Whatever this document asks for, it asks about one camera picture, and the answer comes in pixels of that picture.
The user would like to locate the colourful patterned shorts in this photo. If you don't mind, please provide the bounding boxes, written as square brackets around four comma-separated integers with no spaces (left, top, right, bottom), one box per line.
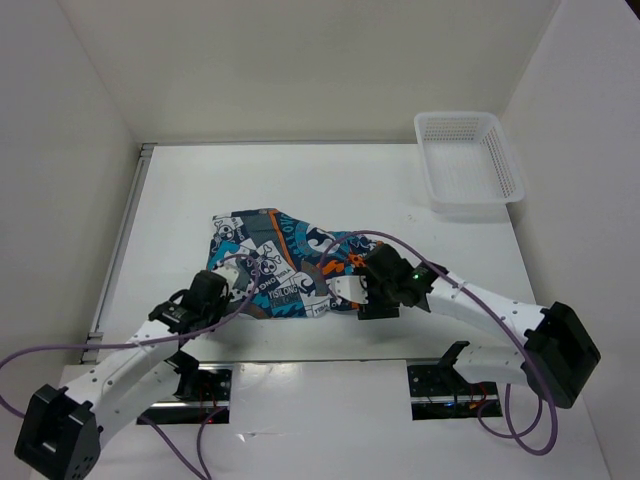
[207,208,379,319]

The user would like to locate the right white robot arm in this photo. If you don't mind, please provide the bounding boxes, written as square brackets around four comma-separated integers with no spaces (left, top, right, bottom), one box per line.
[360,244,601,409]

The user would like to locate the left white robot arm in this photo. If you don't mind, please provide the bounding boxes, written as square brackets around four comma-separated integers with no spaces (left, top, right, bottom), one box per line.
[14,267,232,479]

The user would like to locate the white plastic basket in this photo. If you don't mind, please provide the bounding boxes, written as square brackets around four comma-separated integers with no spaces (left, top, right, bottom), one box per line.
[414,111,525,215]

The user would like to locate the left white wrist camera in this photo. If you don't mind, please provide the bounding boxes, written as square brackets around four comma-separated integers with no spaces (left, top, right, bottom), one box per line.
[212,263,251,297]

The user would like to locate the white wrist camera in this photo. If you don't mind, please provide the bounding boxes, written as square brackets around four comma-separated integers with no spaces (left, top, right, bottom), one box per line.
[212,263,251,297]
[330,275,369,305]

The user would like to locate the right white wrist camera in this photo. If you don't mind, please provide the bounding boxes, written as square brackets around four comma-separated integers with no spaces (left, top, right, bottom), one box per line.
[330,275,369,305]

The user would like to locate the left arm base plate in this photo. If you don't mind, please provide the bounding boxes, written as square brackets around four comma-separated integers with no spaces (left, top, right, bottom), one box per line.
[136,363,233,425]

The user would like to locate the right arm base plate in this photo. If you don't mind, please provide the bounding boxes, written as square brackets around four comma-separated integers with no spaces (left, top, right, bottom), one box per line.
[406,360,503,421]

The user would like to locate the aluminium table edge rail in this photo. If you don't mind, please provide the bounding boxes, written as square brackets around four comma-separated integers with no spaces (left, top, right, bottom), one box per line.
[85,143,157,345]

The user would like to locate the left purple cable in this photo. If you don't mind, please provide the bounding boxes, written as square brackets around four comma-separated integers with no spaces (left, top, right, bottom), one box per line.
[0,253,263,480]

